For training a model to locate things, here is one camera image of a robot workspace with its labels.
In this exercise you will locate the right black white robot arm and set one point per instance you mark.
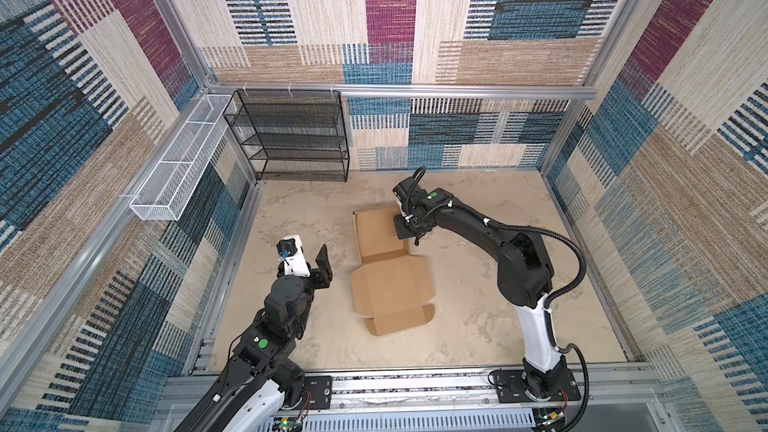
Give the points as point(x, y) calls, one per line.
point(524, 272)

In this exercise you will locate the brown cardboard box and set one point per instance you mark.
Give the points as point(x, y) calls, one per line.
point(392, 289)

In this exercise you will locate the black wire shelf rack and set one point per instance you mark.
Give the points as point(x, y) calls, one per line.
point(291, 135)

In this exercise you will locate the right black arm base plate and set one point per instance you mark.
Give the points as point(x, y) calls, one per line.
point(530, 386)

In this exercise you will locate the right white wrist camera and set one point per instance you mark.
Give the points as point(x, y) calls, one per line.
point(400, 194)

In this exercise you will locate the aluminium front rail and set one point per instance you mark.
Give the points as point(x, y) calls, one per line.
point(621, 397)

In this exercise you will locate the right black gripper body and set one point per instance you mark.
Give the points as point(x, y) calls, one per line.
point(408, 226)

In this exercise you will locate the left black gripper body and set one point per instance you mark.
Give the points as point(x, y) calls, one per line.
point(319, 277)

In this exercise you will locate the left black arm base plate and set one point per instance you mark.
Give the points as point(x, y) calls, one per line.
point(306, 393)

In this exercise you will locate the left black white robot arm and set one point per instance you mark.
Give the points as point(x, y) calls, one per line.
point(259, 378)

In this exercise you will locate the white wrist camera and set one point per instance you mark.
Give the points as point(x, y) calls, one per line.
point(400, 194)
point(292, 260)

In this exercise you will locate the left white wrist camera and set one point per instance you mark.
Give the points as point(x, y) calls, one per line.
point(292, 260)

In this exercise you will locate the white wire mesh basket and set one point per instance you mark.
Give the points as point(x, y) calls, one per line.
point(166, 192)

